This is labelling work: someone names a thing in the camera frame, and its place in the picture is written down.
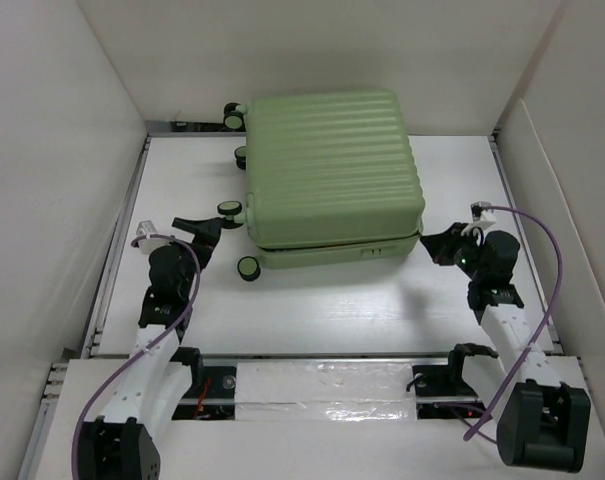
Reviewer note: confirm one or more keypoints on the green hard-shell suitcase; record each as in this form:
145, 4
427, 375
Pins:
330, 178

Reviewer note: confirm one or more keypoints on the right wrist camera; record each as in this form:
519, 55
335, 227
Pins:
483, 218

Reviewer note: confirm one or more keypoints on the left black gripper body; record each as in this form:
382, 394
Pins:
204, 242

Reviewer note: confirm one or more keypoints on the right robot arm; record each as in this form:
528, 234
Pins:
541, 421

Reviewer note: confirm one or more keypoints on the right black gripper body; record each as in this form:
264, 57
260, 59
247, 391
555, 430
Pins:
454, 245

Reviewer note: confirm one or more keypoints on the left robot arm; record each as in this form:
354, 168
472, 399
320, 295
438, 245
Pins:
117, 431

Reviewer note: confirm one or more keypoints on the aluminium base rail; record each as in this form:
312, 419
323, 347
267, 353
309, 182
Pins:
304, 391

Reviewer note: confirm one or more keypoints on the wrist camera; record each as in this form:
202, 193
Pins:
144, 239
483, 218

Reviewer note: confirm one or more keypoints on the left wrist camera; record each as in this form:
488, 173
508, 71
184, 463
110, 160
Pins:
144, 239

